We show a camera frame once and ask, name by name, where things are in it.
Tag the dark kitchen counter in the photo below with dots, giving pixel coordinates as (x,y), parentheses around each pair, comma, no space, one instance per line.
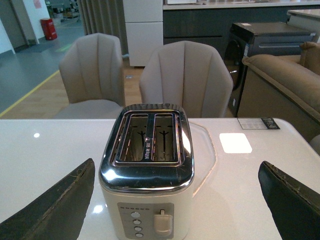
(209,21)

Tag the white chrome two-slot toaster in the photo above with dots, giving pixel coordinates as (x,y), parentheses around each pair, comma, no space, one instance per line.
(147,173)

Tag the label sticker on table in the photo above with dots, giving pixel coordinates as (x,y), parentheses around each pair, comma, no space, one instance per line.
(264,123)

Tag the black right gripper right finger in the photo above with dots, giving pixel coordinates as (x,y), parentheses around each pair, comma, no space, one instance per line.
(295,208)

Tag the tan sofa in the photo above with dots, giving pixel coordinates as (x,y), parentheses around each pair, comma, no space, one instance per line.
(285,87)

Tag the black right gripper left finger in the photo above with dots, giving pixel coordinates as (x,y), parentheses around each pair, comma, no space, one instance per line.
(57,214)

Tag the beige chair right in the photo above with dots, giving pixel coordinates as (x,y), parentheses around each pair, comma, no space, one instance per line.
(189,74)

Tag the beige chair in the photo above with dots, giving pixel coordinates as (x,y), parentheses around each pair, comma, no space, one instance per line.
(93,77)
(189,74)

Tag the red fire extinguisher box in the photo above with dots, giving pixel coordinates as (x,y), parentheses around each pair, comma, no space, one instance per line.
(48,28)

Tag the beige chair left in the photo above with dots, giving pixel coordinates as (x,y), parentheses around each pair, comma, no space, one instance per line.
(93,77)

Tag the black washing machine appliance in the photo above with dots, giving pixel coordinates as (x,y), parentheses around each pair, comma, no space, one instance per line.
(255,38)

